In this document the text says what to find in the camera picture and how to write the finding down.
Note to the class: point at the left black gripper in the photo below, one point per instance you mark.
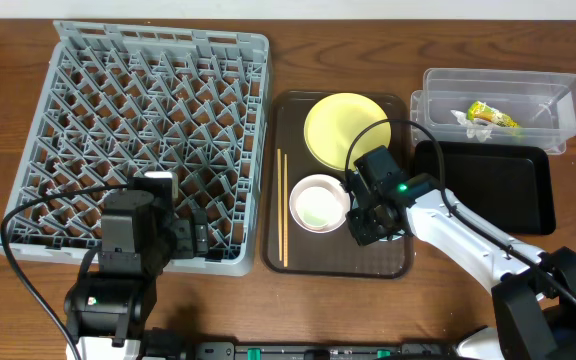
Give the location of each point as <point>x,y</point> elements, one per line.
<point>198,233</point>

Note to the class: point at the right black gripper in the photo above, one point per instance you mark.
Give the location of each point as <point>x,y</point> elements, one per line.
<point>363,235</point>

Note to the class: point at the white pink-rimmed bowl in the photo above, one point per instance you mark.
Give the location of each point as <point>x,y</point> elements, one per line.
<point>318,203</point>

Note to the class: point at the clear plastic wrap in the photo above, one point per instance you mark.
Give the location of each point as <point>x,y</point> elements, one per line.
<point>477,128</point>

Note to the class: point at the green orange snack wrapper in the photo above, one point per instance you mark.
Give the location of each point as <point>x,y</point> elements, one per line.
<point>481,111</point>

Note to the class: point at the light blue bowl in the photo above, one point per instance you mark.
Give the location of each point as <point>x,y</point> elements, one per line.
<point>398,239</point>

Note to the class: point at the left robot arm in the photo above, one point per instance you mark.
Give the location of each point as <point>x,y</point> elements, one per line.
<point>108,306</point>

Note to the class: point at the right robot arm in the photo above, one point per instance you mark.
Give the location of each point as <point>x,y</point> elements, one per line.
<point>533,291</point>

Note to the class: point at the black rectangular waste tray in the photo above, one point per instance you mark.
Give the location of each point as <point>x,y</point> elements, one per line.
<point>509,186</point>

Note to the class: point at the grey plastic dishwasher rack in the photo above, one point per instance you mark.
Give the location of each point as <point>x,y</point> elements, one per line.
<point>121,100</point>

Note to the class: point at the clear plastic waste bin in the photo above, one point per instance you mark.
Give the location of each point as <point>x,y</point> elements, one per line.
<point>542,103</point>

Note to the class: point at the yellow round plate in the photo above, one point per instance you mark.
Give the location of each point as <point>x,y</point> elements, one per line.
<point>334,122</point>

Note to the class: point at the wooden chopstick right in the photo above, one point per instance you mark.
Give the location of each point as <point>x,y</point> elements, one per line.
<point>285,211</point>

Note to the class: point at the wooden chopstick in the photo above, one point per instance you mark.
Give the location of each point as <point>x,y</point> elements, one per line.
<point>285,211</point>
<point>279,205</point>

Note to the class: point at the wooden chopstick left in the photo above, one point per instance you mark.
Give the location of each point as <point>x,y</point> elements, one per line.
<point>279,205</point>

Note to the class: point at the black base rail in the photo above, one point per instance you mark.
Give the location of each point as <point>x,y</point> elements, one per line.
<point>231,351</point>

